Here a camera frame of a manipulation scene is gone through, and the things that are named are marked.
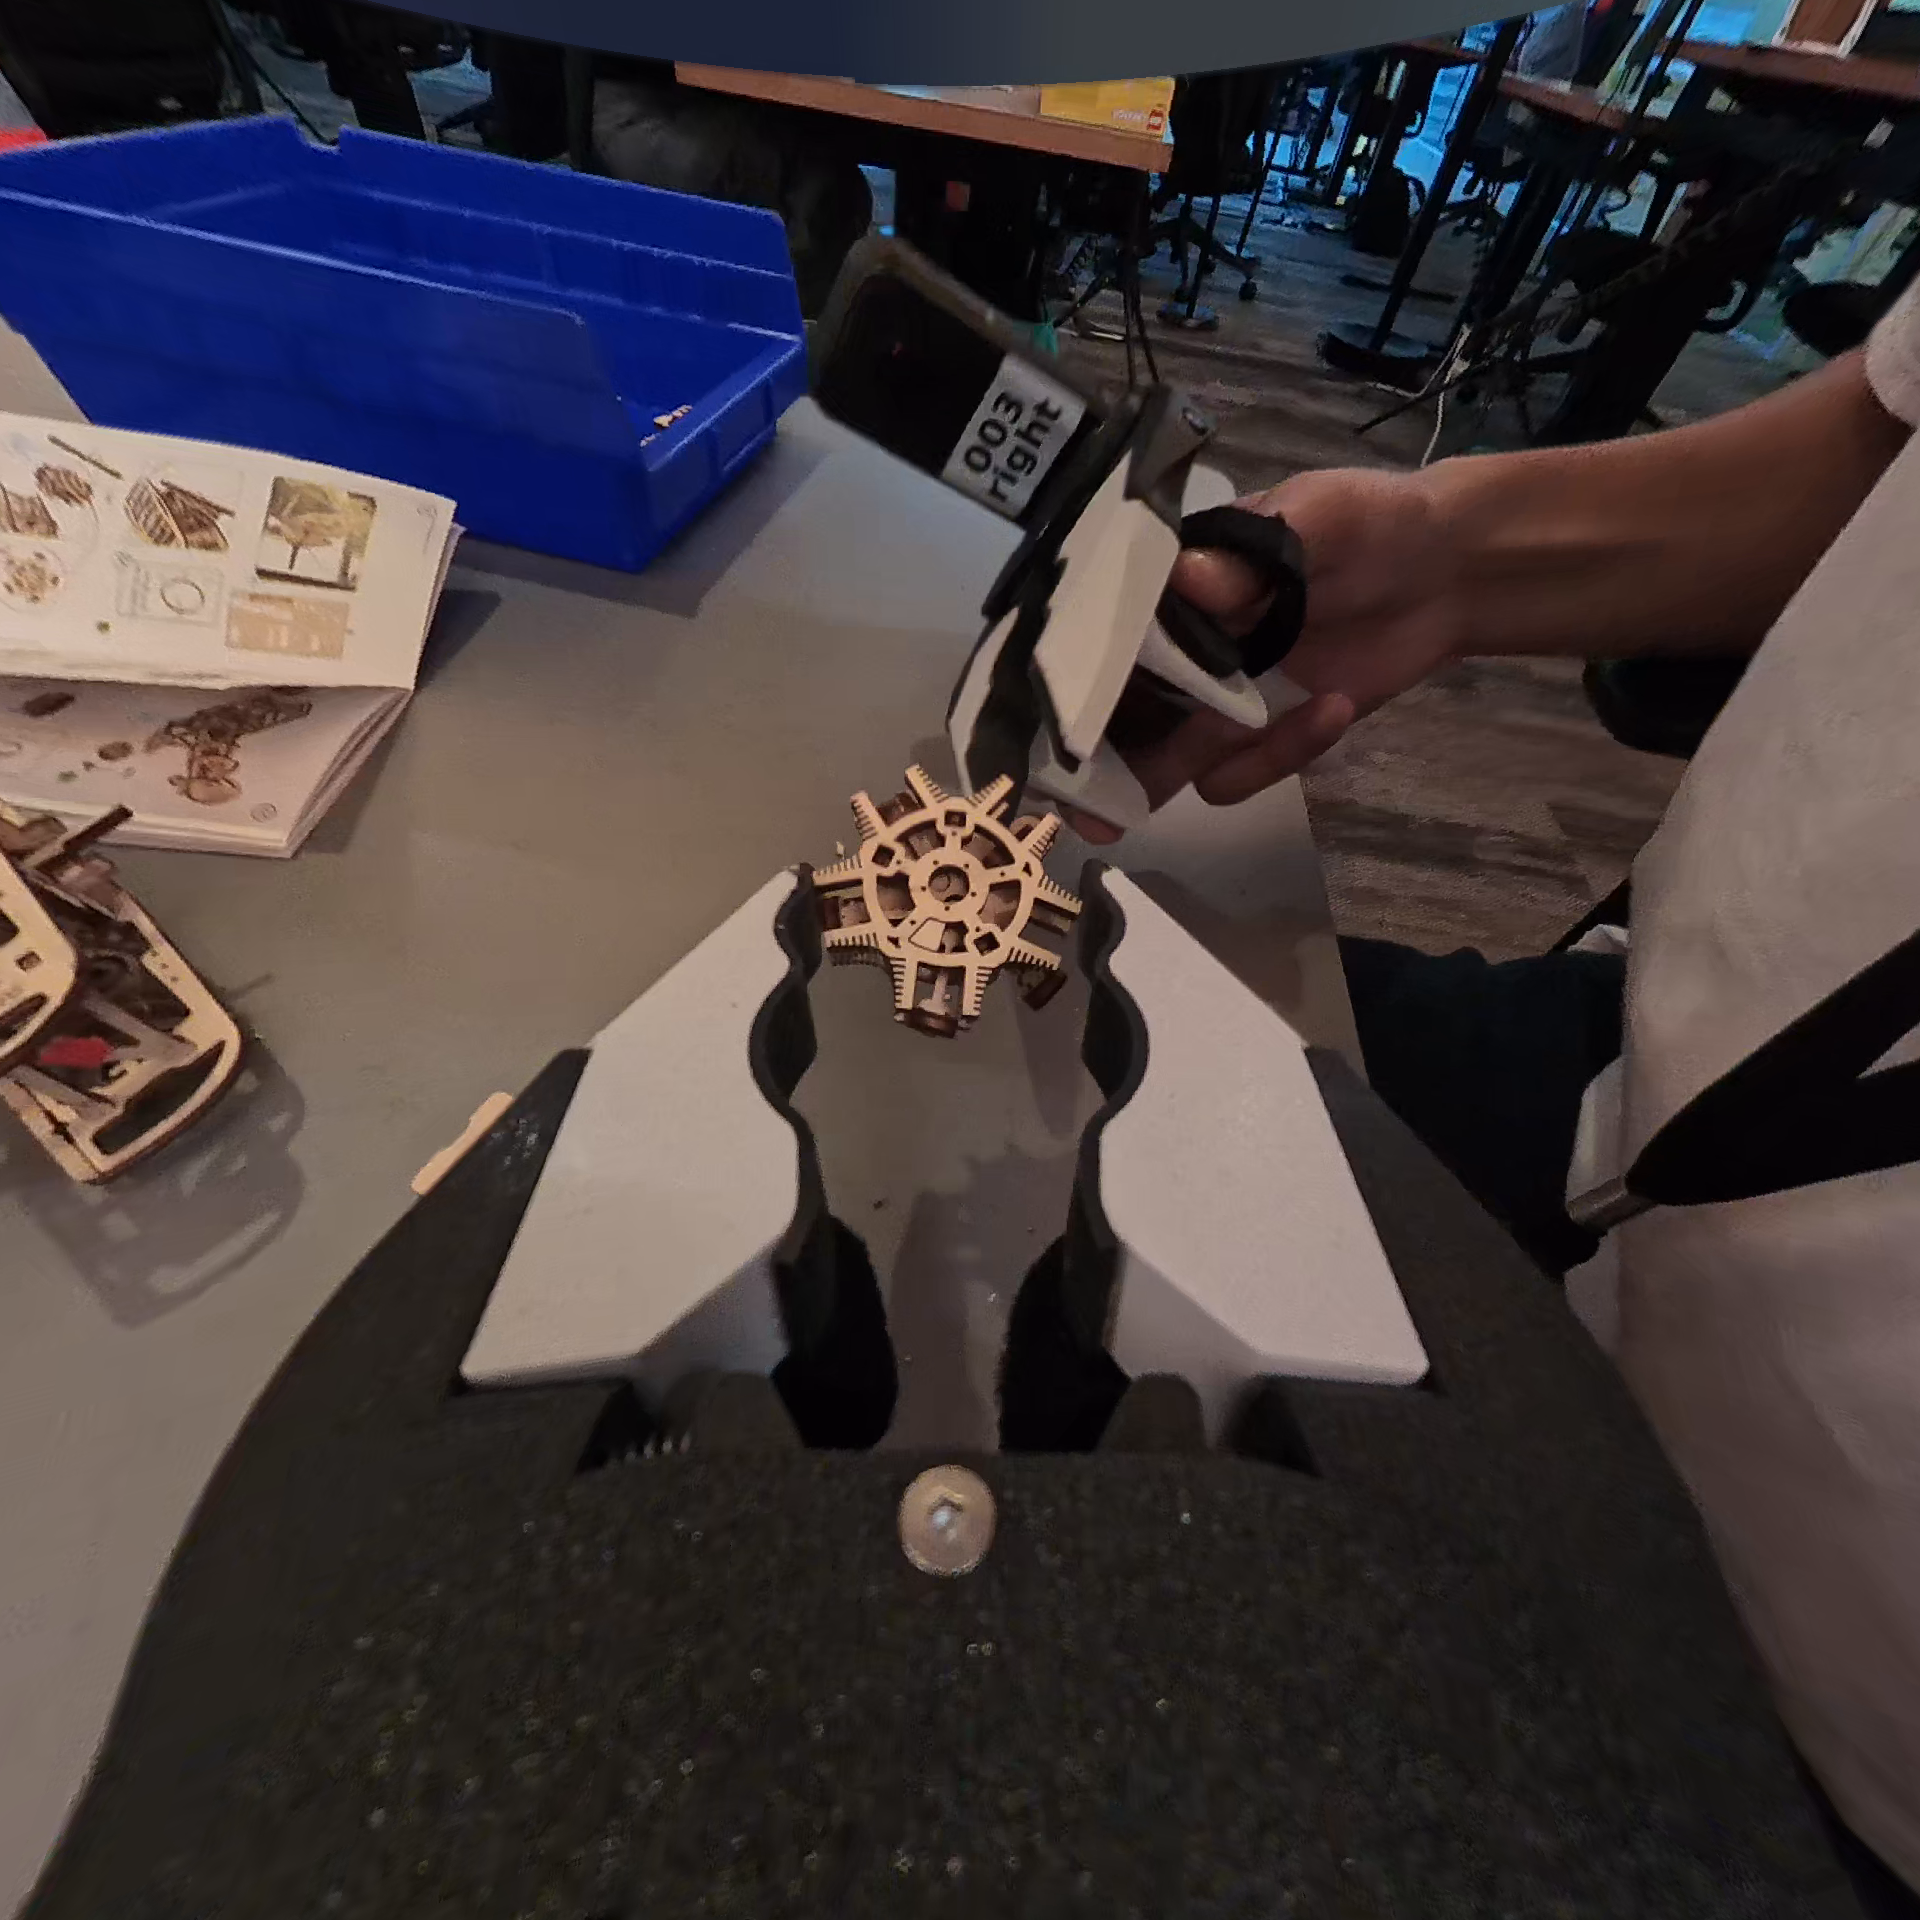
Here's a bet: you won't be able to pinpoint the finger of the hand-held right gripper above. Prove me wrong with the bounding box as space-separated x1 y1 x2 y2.
1003 451 1189 767
944 613 1039 798

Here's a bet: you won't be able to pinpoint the black office chair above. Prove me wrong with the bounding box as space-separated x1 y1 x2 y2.
1147 67 1267 323

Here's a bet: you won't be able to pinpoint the yellow box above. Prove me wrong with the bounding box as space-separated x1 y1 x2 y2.
1037 75 1176 145

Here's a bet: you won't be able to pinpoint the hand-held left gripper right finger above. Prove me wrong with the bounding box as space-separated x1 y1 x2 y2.
1070 857 1431 1440

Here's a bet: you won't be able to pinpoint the square wooden plate with holes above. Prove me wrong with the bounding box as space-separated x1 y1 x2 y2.
412 1092 514 1195

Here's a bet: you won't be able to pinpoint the person's dark jeans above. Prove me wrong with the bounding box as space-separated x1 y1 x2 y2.
1336 935 1627 1277

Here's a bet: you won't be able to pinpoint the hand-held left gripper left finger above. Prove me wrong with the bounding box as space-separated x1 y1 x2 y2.
455 865 822 1418

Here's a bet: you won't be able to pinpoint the blue plastic bin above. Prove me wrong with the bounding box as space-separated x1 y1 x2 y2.
0 118 813 573

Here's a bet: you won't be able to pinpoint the person's right hand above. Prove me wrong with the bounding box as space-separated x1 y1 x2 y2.
1071 453 1482 844

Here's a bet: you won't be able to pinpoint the grey desk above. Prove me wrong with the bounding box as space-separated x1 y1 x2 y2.
0 322 1368 1920

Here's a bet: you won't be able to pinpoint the wooden biplane model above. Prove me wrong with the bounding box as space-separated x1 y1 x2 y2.
0 801 248 1187

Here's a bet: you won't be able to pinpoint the wooden background table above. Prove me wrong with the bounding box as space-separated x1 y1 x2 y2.
676 59 1172 175

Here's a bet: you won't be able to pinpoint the wooden radial engine model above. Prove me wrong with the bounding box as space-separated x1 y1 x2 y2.
810 765 1086 1041

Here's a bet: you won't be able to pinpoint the instruction booklet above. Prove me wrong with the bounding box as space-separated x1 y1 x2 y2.
0 413 463 861

